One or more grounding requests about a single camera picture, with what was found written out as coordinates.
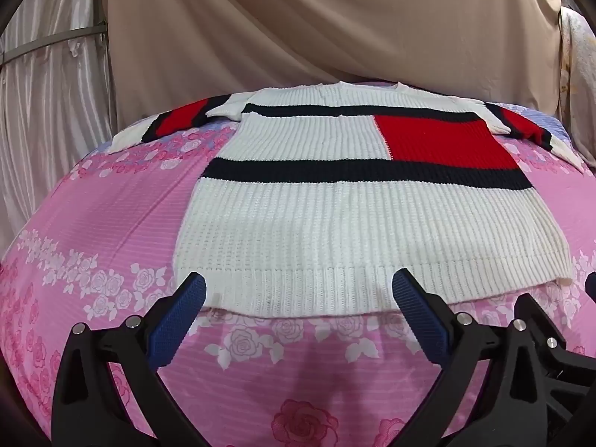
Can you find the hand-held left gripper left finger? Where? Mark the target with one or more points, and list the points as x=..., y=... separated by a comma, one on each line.
x=181, y=316

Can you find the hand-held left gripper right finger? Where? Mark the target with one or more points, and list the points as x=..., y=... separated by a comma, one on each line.
x=419, y=316

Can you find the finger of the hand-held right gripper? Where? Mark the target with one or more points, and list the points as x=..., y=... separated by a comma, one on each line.
x=570, y=382
x=592, y=286

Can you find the white red black knit sweater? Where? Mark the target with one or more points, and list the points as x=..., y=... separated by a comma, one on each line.
x=326, y=223

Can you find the pink floral bed sheet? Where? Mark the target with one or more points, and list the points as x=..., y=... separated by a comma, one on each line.
x=116, y=223

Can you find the cream floral cloth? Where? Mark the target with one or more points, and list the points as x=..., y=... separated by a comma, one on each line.
x=579, y=79

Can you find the silver satin curtain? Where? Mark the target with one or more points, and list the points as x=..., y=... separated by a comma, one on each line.
x=46, y=111

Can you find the grey metal pole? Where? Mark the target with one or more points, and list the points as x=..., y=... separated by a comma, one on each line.
x=46, y=43

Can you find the beige backdrop curtain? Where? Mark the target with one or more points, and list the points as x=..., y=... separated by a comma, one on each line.
x=302, y=23

